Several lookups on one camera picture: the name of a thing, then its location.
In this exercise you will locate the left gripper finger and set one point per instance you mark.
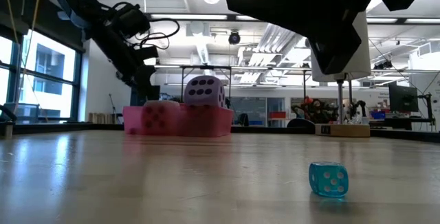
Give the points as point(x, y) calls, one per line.
point(144, 79)

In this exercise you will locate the large pink foam die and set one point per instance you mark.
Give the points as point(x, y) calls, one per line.
point(161, 105)

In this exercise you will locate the large purple foam die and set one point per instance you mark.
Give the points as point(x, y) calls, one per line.
point(203, 97)

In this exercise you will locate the pink translucent plastic bin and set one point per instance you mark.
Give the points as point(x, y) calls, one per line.
point(209, 124)

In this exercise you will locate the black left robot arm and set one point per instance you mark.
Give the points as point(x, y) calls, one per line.
point(79, 0)

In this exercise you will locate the black computer monitor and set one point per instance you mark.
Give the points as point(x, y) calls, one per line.
point(403, 98)
point(156, 93)

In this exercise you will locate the ceiling light strip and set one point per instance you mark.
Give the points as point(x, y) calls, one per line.
point(245, 18)
point(189, 16)
point(423, 21)
point(381, 20)

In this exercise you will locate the wooden block stack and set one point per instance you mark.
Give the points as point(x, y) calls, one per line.
point(101, 118)

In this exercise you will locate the white shade table lamp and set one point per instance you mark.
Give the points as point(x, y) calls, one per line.
point(362, 55)

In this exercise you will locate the black office chair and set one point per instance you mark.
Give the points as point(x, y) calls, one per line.
point(300, 123)

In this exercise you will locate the black slanted bar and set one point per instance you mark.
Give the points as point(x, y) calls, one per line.
point(8, 113)

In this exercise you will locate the small blue die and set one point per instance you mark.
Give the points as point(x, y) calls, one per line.
point(328, 180)

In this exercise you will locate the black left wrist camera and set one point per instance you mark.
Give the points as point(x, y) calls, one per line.
point(129, 19)

